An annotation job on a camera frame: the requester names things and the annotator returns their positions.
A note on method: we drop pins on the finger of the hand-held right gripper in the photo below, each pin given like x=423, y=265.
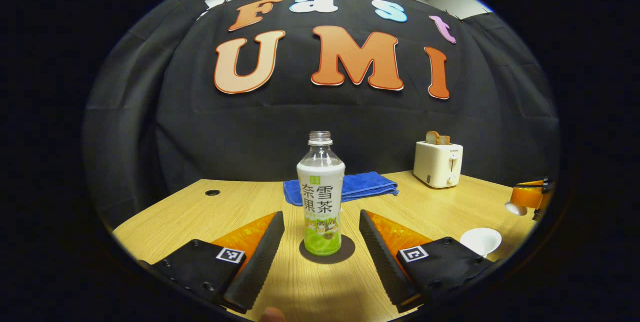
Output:
x=527, y=196

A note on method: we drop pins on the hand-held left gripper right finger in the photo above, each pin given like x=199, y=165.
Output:
x=382, y=257

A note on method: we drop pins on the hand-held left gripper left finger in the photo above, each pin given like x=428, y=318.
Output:
x=262, y=257

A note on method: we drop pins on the white teacup lid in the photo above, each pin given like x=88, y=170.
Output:
x=515, y=208

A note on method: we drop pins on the dark round coaster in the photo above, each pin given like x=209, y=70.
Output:
x=348, y=252

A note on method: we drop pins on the white teacup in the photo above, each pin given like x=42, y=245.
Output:
x=480, y=239

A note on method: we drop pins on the clear water bottle white label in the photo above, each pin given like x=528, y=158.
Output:
x=320, y=187

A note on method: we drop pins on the blue folded towel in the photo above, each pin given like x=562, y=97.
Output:
x=370, y=184

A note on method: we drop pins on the cream toaster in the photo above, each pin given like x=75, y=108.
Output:
x=437, y=167

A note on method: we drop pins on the toast slice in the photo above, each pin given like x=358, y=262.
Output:
x=444, y=140
x=432, y=137

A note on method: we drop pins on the black backdrop cloth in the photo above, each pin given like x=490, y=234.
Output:
x=200, y=126

